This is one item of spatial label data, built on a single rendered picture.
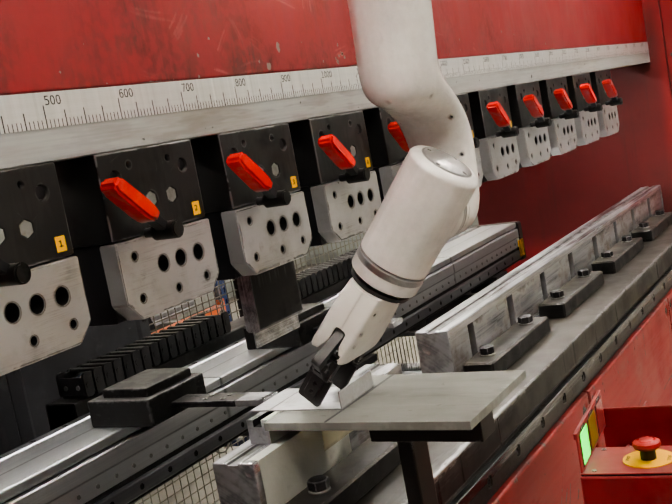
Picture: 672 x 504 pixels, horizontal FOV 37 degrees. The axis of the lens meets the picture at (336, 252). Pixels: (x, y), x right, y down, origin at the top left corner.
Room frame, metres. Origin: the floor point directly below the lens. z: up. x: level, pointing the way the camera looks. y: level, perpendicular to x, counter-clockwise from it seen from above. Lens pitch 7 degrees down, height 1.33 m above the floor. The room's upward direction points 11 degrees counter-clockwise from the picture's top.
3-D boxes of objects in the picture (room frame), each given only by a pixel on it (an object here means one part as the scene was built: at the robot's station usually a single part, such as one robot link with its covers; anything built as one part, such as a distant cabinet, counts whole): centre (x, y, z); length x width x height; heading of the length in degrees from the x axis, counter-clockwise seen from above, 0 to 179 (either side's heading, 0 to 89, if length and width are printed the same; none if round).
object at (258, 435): (1.24, 0.08, 0.99); 0.20 x 0.03 x 0.03; 149
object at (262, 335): (1.22, 0.09, 1.13); 0.10 x 0.02 x 0.10; 149
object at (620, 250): (2.40, -0.68, 0.89); 0.30 x 0.05 x 0.03; 149
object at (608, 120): (2.57, -0.72, 1.26); 0.15 x 0.09 x 0.17; 149
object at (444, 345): (2.31, -0.56, 0.92); 1.67 x 0.06 x 0.10; 149
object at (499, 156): (1.89, -0.31, 1.26); 0.15 x 0.09 x 0.17; 149
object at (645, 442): (1.36, -0.39, 0.79); 0.04 x 0.04 x 0.04
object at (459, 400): (1.15, -0.04, 1.00); 0.26 x 0.18 x 0.01; 59
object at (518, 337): (1.71, -0.27, 0.89); 0.30 x 0.05 x 0.03; 149
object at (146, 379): (1.30, 0.23, 1.01); 0.26 x 0.12 x 0.05; 59
